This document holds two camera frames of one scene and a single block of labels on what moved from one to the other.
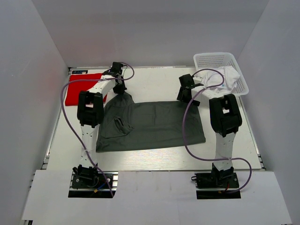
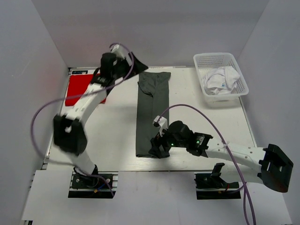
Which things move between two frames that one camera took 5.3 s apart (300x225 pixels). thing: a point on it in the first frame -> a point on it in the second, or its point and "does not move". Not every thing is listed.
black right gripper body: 183,94 -> 161,144
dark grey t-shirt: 129,125 -> 153,98
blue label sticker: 79,71 does not move
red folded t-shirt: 74,88 does not move
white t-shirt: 220,80 does not move
